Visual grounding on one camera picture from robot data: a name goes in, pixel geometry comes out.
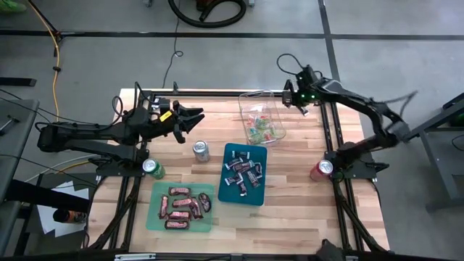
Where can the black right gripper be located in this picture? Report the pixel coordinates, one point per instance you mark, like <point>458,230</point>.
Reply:
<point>306,92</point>

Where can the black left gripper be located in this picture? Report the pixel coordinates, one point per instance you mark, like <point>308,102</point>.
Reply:
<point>152,123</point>

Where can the dark Hershey's candy bar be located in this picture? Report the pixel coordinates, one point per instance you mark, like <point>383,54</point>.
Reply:
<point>243,188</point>
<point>241,154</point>
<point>232,164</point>
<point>307,112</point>
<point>233,179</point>
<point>252,178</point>
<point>257,170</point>
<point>243,166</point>

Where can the silver soda can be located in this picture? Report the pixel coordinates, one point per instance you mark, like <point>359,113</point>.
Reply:
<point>201,151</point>

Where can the clear plastic container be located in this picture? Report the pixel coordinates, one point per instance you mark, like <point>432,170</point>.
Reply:
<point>253,105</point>

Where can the green hard candy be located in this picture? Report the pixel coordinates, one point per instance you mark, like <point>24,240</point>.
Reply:
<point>257,137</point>

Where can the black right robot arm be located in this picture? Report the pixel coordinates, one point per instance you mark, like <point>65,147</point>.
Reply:
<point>359,101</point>

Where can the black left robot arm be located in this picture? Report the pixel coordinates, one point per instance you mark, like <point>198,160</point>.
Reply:
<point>90,134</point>

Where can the black table clamp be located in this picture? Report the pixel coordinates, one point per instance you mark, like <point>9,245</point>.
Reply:
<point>289,84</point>
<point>175,87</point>

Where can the yellow tape tag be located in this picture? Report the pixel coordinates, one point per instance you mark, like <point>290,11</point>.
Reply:
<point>165,116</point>

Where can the green soda can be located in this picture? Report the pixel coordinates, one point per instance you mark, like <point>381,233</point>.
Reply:
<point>154,168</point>

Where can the red soda can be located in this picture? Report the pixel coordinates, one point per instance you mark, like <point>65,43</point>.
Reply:
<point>322,170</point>

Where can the light green plastic bin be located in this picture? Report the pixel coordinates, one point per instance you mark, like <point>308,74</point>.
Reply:
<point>152,192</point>

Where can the dark teal plastic bin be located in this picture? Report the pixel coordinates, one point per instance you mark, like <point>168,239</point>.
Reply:
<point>257,197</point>

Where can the grey caster wheel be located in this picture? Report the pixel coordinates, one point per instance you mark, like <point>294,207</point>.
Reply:
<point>251,3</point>
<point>147,3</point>

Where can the orange and black bottle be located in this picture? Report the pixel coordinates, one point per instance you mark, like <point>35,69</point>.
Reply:
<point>69,216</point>

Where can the grey metal stand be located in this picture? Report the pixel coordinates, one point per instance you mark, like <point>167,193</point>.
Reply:
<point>440,174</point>

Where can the black table leg beam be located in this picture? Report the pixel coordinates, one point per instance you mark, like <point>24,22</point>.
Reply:
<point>43,195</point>

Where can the grey side table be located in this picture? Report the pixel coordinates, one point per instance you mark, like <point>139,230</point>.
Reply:
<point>21,108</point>

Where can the black flat floor bar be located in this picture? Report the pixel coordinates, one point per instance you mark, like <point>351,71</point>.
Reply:
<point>18,82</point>

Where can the white paper sheets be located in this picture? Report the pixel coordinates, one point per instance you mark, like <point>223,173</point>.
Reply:
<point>47,221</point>

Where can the black tripod leg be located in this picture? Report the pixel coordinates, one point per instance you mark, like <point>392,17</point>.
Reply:
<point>43,16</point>

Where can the metal hand tool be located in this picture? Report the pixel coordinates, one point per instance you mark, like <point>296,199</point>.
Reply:
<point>11,122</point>

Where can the person's foot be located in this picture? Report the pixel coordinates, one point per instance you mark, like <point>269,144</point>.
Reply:
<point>12,6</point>

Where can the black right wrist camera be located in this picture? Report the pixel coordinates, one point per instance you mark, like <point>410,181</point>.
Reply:
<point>307,73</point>

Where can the black aluminium table frame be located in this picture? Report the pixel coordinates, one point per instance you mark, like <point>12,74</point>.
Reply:
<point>224,93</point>

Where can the silver metal bracket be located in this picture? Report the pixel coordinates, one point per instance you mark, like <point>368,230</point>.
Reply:
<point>134,257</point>
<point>351,258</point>

